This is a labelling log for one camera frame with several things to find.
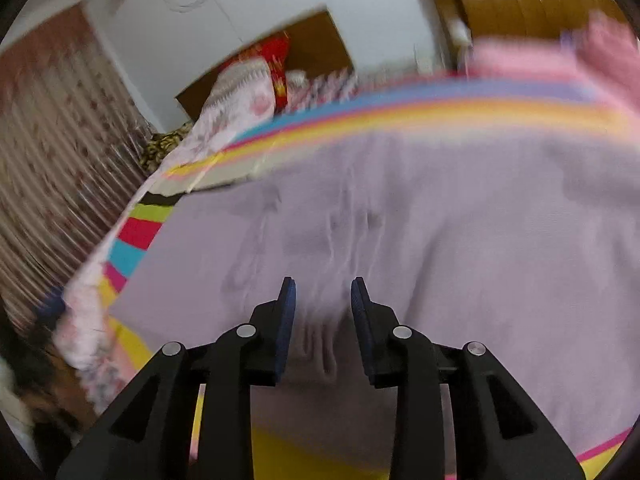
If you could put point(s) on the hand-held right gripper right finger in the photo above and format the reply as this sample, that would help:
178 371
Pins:
362 330

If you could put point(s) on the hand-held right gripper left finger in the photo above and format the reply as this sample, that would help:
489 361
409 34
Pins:
285 330

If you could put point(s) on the purple pants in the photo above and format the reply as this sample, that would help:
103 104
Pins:
450 260

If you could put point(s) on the tiger print blanket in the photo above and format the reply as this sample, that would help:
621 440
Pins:
162 147

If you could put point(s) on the striped multicolour blanket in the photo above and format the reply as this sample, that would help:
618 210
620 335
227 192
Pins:
400 105

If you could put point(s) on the pink floral quilt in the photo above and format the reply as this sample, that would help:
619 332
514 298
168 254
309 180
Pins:
240 105

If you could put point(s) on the checkered bed sheet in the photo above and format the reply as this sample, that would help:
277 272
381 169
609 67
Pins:
325 87

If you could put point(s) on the red embroidered pillow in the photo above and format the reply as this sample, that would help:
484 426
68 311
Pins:
277 55

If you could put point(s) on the floral striped curtain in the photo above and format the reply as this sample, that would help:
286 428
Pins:
60 160

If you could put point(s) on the dark wooden headboard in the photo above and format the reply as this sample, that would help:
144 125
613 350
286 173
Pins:
320 40

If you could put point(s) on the pink bed sheet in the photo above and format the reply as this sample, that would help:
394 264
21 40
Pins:
520 57

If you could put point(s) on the glossy wooden headboard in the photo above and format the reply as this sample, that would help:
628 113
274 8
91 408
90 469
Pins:
525 10

